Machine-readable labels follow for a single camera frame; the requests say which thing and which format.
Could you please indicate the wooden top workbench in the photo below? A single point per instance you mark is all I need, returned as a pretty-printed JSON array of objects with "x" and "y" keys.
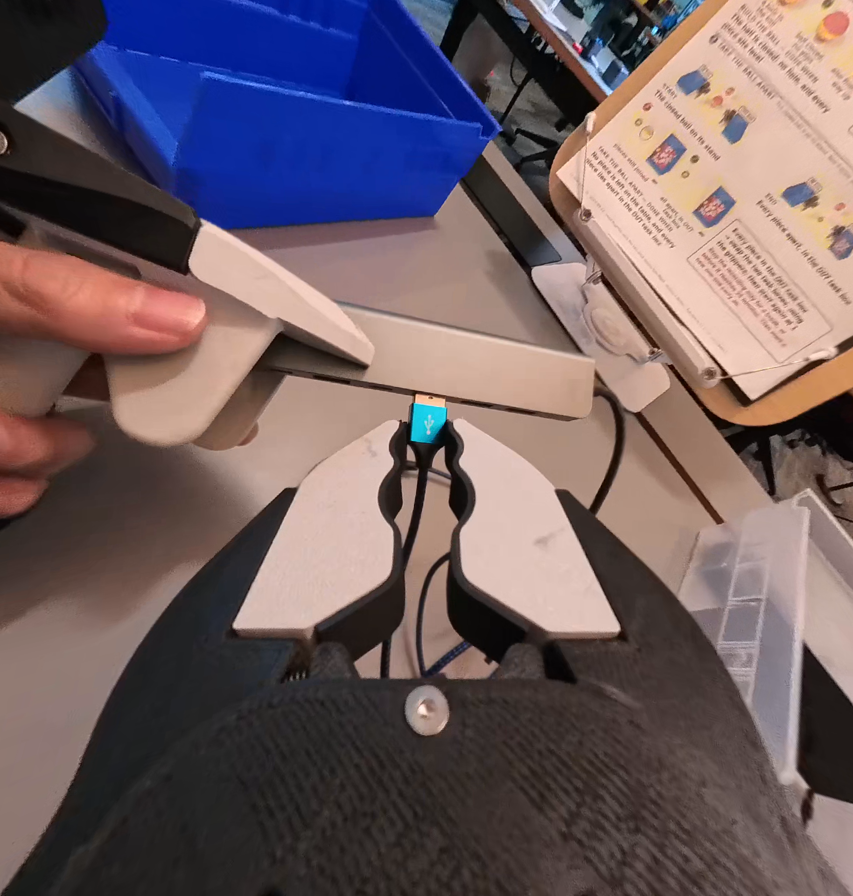
[{"x": 559, "y": 49}]

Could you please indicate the person's left hand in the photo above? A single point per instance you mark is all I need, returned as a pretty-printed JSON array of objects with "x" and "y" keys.
[{"x": 83, "y": 297}]

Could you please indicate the white paper holder bar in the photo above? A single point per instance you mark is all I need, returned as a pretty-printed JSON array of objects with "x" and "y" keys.
[{"x": 650, "y": 308}]

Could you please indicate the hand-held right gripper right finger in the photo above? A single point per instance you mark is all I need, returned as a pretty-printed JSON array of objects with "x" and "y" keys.
[{"x": 531, "y": 560}]

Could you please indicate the printed instruction sheet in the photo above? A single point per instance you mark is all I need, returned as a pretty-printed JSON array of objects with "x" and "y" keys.
[{"x": 748, "y": 175}]

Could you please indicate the grey USB hub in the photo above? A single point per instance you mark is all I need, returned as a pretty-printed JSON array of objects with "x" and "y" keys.
[{"x": 468, "y": 364}]

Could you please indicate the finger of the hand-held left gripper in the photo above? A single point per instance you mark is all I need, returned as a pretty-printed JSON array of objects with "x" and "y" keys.
[
  {"x": 188, "y": 399},
  {"x": 279, "y": 294}
]

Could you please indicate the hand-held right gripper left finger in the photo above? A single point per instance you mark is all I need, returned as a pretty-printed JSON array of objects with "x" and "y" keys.
[{"x": 314, "y": 560}]

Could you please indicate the blue plastic bin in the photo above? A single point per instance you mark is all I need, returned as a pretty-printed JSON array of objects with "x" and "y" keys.
[{"x": 293, "y": 154}]

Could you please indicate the clear plastic organizer box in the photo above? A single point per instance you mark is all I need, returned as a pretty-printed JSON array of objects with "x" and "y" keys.
[{"x": 741, "y": 595}]

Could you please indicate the grey desk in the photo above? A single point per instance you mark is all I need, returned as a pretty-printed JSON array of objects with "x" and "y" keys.
[{"x": 412, "y": 266}]

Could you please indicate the instruction sheet on stand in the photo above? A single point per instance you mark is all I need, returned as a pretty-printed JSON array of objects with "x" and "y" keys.
[{"x": 818, "y": 400}]

